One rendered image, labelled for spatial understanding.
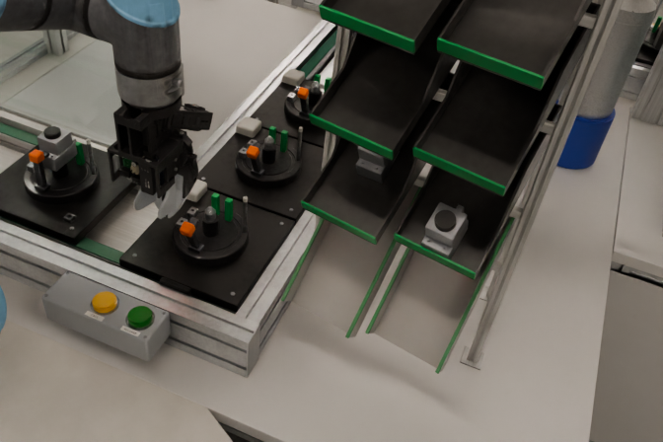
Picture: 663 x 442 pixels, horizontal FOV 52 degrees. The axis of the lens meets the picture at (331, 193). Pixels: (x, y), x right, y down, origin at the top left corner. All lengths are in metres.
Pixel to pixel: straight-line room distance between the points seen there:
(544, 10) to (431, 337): 0.54
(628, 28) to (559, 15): 0.80
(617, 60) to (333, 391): 0.98
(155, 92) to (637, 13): 1.15
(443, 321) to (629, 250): 0.66
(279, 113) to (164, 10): 0.90
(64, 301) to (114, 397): 0.18
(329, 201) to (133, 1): 0.46
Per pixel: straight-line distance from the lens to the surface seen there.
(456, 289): 1.14
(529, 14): 0.88
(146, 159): 0.87
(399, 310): 1.15
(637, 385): 1.99
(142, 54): 0.79
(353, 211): 1.04
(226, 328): 1.19
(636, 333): 1.85
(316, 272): 1.18
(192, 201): 1.39
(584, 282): 1.56
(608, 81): 1.73
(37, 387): 1.29
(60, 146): 1.39
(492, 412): 1.29
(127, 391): 1.26
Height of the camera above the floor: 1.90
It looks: 41 degrees down
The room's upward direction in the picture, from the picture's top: 7 degrees clockwise
